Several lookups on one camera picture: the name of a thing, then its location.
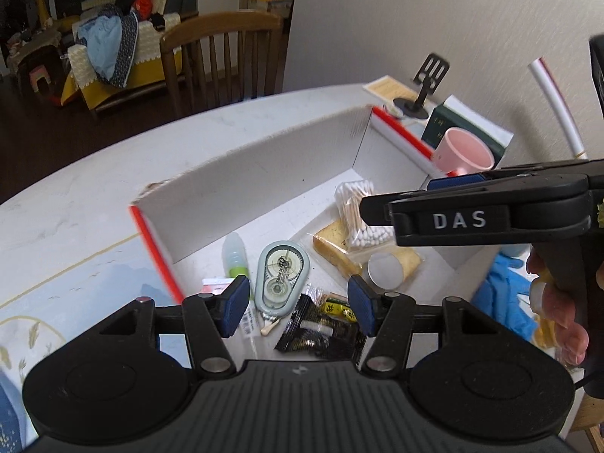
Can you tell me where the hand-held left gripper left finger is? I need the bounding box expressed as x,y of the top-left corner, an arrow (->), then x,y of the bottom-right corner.
92,274 -> 251,377

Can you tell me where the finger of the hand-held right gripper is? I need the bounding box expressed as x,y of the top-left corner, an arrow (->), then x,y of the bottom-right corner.
426,174 -> 489,193
359,188 -> 487,227

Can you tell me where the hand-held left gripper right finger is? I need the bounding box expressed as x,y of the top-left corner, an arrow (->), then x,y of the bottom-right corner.
348,274 -> 508,377

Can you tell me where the yellow snack packet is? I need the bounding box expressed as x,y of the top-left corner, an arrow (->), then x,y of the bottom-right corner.
309,288 -> 357,324

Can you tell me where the cotton swab pack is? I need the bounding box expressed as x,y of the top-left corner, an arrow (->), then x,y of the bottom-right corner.
334,180 -> 394,253

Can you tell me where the red white packet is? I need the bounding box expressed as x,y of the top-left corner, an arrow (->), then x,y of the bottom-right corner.
202,277 -> 237,293

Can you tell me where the round silver tin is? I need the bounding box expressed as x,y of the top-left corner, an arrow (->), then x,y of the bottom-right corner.
367,251 -> 405,291

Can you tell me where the small green white bottle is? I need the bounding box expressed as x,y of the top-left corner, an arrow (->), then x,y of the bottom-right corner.
222,233 -> 249,280

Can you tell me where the green correction tape dispenser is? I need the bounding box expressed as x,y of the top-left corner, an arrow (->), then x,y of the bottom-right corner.
255,240 -> 311,316

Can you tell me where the yellow cake packet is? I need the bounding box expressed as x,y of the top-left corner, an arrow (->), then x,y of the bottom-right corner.
312,218 -> 424,280

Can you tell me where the black snack packet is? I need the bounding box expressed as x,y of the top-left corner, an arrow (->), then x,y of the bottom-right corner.
274,294 -> 366,364

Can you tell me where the white cardboard box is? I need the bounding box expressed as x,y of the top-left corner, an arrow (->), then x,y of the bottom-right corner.
129,105 -> 487,364

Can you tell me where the person's right hand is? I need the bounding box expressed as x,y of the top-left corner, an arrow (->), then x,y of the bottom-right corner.
525,249 -> 590,368

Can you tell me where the pink cup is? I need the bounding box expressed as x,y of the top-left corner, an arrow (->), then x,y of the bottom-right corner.
431,127 -> 495,177

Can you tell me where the green white book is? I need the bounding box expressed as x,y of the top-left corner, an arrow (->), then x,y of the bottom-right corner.
421,94 -> 514,161

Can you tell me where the blue glove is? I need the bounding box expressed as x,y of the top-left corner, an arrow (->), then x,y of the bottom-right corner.
472,252 -> 541,343

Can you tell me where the black phone stand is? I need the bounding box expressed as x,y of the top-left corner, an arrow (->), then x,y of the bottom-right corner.
393,53 -> 450,119

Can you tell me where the white tube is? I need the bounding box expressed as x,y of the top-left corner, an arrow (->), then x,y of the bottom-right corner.
528,58 -> 588,159

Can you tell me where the pale yellow booklet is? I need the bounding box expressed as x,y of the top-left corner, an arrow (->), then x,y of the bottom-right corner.
363,75 -> 428,119

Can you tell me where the wooden chair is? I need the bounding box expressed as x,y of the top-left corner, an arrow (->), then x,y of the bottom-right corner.
159,11 -> 285,119

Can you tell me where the sofa with beige cover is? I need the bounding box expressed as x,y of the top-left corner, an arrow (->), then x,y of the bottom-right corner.
61,12 -> 185,109

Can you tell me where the blue clothes pile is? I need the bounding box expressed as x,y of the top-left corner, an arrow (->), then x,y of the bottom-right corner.
77,5 -> 140,88

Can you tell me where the pink stool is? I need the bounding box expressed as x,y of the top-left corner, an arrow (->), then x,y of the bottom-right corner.
29,67 -> 52,92

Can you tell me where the yellow giraffe toy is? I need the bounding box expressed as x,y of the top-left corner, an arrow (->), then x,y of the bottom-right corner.
27,0 -> 54,26

